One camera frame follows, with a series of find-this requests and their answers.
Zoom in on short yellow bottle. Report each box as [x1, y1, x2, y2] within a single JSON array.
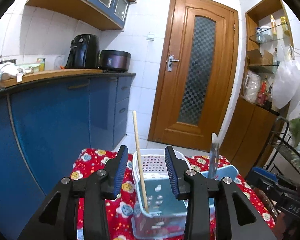
[[280, 17, 289, 33]]

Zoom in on silver door handle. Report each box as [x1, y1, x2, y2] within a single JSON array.
[[166, 54, 180, 72]]

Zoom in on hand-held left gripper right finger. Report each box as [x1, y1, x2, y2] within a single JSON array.
[[164, 145, 278, 240]]

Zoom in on silver metal utensil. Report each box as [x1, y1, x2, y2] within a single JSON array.
[[209, 132, 219, 180]]

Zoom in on white cloth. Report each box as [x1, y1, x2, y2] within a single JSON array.
[[0, 62, 25, 82]]

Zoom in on blue plastic utensil holder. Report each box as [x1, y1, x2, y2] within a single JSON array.
[[131, 149, 239, 240]]

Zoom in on blue kitchen base cabinet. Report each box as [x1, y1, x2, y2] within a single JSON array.
[[0, 72, 137, 233]]

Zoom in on wooden shelf cabinet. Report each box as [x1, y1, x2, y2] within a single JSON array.
[[219, 0, 294, 178]]

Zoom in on white plastic bag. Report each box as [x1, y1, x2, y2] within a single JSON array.
[[272, 44, 300, 109]]

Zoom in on dark rice cooker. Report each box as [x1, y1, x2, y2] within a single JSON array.
[[99, 50, 131, 72]]

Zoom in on white plastic jar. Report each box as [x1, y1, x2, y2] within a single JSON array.
[[261, 26, 272, 42]]

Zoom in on black air fryer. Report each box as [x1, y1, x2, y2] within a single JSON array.
[[65, 34, 100, 69]]

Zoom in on long wooden chopstick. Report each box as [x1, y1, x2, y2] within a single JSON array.
[[132, 110, 150, 213]]

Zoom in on brown wooden door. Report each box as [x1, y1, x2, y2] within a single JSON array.
[[148, 0, 239, 153]]

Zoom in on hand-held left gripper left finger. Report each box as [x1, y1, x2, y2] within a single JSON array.
[[16, 145, 129, 240]]

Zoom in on red sauce bottles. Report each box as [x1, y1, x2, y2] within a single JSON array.
[[256, 76, 273, 108]]

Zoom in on clear bag of goods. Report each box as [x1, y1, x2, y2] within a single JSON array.
[[244, 70, 262, 103]]

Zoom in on tall yellow bottle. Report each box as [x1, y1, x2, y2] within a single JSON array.
[[270, 15, 277, 37]]

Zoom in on brown cardboard box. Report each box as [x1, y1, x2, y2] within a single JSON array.
[[246, 49, 274, 67]]

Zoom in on blue wooden upper cabinet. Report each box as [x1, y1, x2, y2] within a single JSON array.
[[25, 0, 142, 31]]

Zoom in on black wire rack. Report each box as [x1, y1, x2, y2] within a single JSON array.
[[264, 116, 300, 180]]

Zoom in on red floral tablecloth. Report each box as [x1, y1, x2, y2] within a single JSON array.
[[70, 148, 276, 240]]

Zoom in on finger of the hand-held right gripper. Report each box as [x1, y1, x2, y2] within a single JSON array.
[[247, 166, 280, 193]]

